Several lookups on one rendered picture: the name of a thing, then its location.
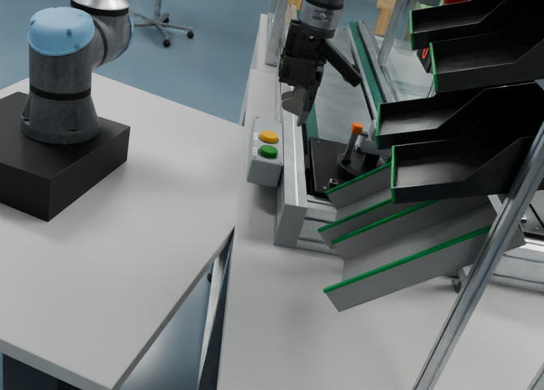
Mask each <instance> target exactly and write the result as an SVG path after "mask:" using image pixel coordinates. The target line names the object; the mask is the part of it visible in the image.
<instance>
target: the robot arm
mask: <svg viewBox="0 0 544 390"><path fill-rule="evenodd" d="M344 2H345V0H303V4H302V7H301V11H300V20H297V19H291V22H290V25H289V29H288V33H287V38H286V43H285V45H284V46H283V52H282V54H281V55H280V57H281V58H280V63H279V67H278V76H279V80H278V81H279V82H281V83H287V85H288V86H293V87H295V88H294V89H293V90H292V91H287V92H283V93H282V96H281V100H282V103H281V106H282V108H283V109H284V110H286V111H288V112H290V113H293V114H295V115H296V116H298V119H297V126H301V125H302V124H303V123H304V122H305V121H306V120H307V118H308V115H309V113H310V112H311V109H312V106H313V103H314V100H315V98H316V95H317V89H318V87H319V86H320V85H321V80H322V76H323V73H324V68H325V63H326V60H327V61H328V62H329V63H330V64H331V65H332V66H333V67H334V68H335V69H336V70H337V71H338V72H339V73H340V74H341V75H342V78H343V79H344V81H346V82H347V83H349V84H350V85H351V86H353V87H357V86H358V85H359V84H360V83H361V82H362V81H363V78H362V76H361V73H360V70H359V67H358V66H356V65H353V64H351V63H350V62H349V61H348V60H347V58H346V57H345V56H344V55H343V54H342V53H341V52H340V51H339V50H338V49H337V48H336V47H335V46H334V45H333V44H332V43H331V42H330V41H329V40H328V39H331V38H333V37H334V33H335V31H336V28H337V27H338V23H339V20H340V17H341V13H342V8H343V5H344ZM128 10H129V3H128V2H127V0H70V7H57V8H52V7H51V8H47V9H44V10H42V11H38V12H36V13H35V14H34V15H33V16H32V17H31V19H30V22H29V31H28V43H29V93H28V97H27V100H26V102H25V105H24V107H23V111H22V113H21V117H20V128H21V130H22V132H23V133H24V134H25V135H26V136H28V137H29V138H31V139H34V140H36V141H39V142H45V143H50V144H58V145H68V144H76V143H80V142H85V141H88V140H90V139H92V138H94V137H95V136H96V135H97V134H98V131H99V118H98V116H97V113H96V108H95V105H94V103H93V100H92V97H91V75H92V71H93V70H94V69H96V68H98V67H100V66H102V65H103V64H105V63H107V62H109V61H113V60H115V59H117V58H119V57H120V56H121V55H122V54H123V53H124V52H125V51H126V50H127V49H128V48H129V47H130V46H131V44H132V42H133V39H134V22H133V20H132V19H131V18H130V13H129V12H128ZM310 36H313V37H312V38H311V37H310ZM289 76H290V78H289Z"/></svg>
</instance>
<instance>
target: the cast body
mask: <svg viewBox="0 0 544 390"><path fill-rule="evenodd" d="M359 146H360V150H361V152H363V153H368V154H372V155H379V156H384V157H388V158H390V157H391V154H392V148H391V149H383V150H377V146H376V120H372V123H371V125H370V128H369V131H368V137H364V136H361V137H360V140H359Z"/></svg>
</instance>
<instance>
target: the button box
mask: <svg viewBox="0 0 544 390"><path fill-rule="evenodd" d="M264 130H269V131H273V132H275V133H276V134H277V135H278V140H277V142H265V141H263V140H262V139H261V138H260V134H261V131H264ZM263 145H270V146H274V147H275V148H276V149H277V150H278V155H277V156H276V157H275V158H267V157H265V156H263V155H261V154H260V153H259V150H260V146H263ZM282 171H283V123H282V122H281V121H274V120H270V119H265V118H261V117H254V120H253V126H252V130H251V134H250V138H249V157H248V167H247V178H246V181H247V182H249V183H254V184H261V185H266V186H270V187H275V188H277V187H278V184H279V181H280V177H281V174H282Z"/></svg>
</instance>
